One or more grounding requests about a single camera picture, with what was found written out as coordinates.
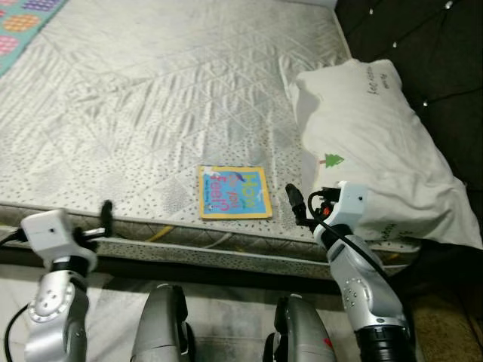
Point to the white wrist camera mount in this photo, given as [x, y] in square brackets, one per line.
[49, 226]
[351, 204]

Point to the dark bed base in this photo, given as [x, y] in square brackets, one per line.
[189, 273]

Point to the grey left robot leg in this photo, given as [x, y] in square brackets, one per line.
[162, 324]

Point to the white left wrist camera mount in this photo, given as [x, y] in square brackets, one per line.
[49, 226]

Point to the grey quilted mattress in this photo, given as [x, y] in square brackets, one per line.
[151, 105]

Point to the white pillow green tree print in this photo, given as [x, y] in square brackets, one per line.
[370, 143]

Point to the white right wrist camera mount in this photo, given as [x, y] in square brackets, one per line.
[351, 204]

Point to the grey robot leg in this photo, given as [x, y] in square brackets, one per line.
[162, 324]
[302, 332]

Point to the grey right robot leg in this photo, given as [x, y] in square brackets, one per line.
[302, 332]

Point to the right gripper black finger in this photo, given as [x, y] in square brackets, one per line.
[296, 202]

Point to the teal blanket colourful dotted shapes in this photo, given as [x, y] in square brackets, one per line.
[23, 30]

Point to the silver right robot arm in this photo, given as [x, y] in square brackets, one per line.
[362, 290]

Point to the yellow-edged blue picture book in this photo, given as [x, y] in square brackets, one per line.
[234, 192]

